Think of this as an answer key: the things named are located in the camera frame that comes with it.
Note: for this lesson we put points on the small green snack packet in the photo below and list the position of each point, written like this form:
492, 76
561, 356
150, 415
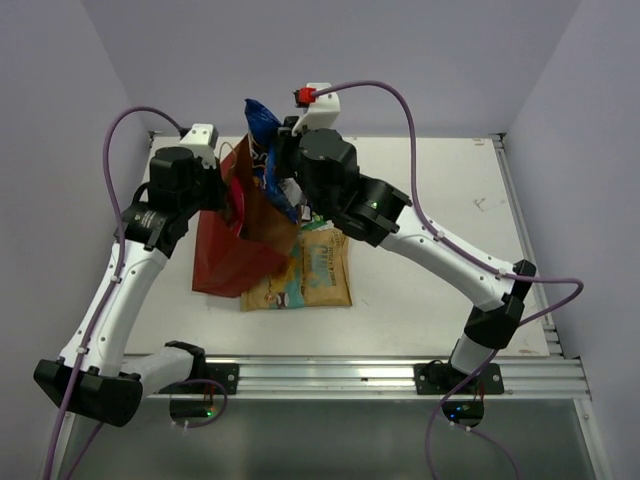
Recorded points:
311, 220

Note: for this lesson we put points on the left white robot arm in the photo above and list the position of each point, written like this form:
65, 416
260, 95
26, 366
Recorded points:
89, 377

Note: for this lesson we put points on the tan popcorn chips bag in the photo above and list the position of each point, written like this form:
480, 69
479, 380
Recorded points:
316, 274

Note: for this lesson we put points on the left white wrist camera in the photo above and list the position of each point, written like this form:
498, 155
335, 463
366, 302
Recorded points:
201, 140

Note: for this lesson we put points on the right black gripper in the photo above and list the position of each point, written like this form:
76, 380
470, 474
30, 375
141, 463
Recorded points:
286, 141

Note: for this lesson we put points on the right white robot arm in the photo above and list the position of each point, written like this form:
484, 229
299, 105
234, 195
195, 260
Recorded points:
370, 210

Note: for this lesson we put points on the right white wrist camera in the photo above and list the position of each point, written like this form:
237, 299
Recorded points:
319, 112

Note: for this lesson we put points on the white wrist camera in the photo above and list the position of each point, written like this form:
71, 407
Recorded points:
319, 112
201, 140

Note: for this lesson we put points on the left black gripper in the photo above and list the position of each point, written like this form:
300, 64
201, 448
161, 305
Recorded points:
218, 199

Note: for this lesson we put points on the aluminium mounting rail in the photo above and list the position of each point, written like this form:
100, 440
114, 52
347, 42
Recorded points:
395, 378

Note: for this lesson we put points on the pink Real chips bag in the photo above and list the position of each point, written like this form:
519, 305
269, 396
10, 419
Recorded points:
234, 213

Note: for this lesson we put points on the red paper bag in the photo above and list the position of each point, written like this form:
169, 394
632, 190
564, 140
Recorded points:
226, 265

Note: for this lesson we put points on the blue Doritos chips bag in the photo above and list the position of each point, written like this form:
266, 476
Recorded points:
263, 126

